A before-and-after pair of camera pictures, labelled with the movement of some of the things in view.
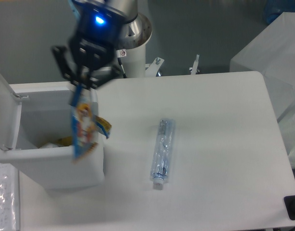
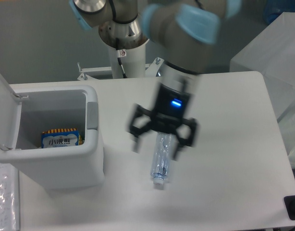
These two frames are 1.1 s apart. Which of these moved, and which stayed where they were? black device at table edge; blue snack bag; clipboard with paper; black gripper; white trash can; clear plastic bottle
Moved: black gripper; blue snack bag
Stayed: black device at table edge; clear plastic bottle; clipboard with paper; white trash can
